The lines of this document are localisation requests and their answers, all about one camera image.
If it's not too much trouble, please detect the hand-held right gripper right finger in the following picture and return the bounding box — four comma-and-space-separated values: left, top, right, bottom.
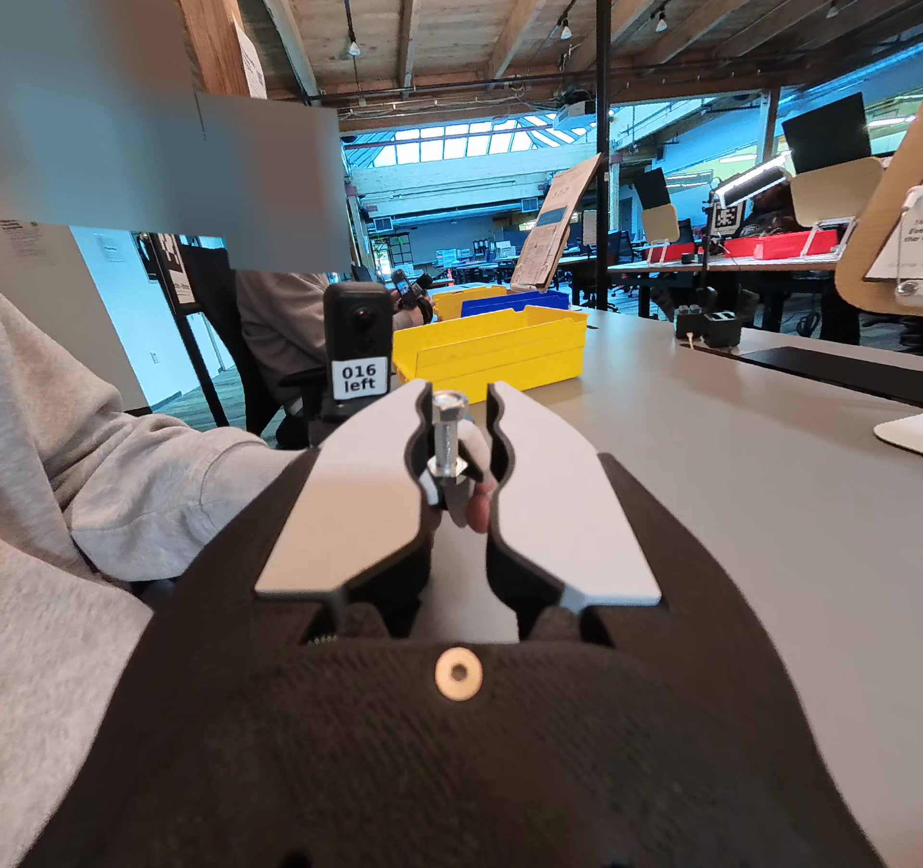
485, 379, 663, 612

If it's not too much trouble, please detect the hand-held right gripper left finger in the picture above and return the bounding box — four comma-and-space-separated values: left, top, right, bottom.
254, 378, 436, 605

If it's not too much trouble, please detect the steel hex bolt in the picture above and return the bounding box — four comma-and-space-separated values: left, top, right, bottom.
430, 390, 471, 464

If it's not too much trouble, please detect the person's left forearm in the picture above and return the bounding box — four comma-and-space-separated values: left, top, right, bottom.
43, 414, 318, 584

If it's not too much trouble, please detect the grey desk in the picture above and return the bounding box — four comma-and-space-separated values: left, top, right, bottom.
393, 305, 923, 868

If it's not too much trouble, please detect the background wooden desk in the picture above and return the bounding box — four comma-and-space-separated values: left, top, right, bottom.
609, 251, 845, 321

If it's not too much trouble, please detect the black desk strip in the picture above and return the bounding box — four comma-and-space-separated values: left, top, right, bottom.
736, 346, 923, 407

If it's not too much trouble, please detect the white bar desk lamp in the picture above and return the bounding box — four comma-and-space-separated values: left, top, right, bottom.
710, 164, 793, 209

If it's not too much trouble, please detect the person's left hand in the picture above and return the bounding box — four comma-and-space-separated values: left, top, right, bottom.
465, 480, 500, 537

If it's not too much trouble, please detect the yellow plastic storage bin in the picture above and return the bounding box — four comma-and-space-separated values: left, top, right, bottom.
393, 304, 588, 405
431, 284, 510, 322

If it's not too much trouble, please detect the black office chair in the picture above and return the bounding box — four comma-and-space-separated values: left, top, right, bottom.
179, 244, 327, 451

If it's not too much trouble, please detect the blue plastic storage bin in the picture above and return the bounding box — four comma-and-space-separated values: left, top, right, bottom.
460, 289, 572, 319

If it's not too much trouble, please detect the black marker board easel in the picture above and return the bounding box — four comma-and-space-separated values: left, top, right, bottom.
137, 232, 232, 429

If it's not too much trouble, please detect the brown cardboard instruction board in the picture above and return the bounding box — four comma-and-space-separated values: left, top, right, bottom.
510, 152, 603, 292

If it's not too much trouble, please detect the white paper notice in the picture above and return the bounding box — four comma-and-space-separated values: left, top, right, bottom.
234, 20, 269, 101

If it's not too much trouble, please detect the small black panel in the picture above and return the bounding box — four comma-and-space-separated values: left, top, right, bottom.
632, 168, 673, 211

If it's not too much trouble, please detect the person's grey sweatshirt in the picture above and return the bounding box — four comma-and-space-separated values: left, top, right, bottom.
0, 294, 156, 868

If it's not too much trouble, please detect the white board stand base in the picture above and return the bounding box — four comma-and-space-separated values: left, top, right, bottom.
874, 414, 923, 456

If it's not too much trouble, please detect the large red plastic tray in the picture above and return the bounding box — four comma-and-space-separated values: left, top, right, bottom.
723, 229, 839, 261

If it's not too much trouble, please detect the wooden instruction board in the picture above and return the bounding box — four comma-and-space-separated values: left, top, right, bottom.
835, 100, 923, 317

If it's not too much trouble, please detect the wide wooden board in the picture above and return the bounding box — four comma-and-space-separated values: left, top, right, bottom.
789, 157, 884, 228

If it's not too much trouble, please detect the printed instruction sheet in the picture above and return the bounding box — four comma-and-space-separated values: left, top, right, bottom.
864, 186, 923, 285

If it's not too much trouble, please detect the large black panel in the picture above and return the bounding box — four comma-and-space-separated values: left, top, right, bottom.
781, 92, 873, 175

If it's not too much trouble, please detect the wooden support post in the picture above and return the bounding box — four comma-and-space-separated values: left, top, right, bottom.
160, 0, 269, 101

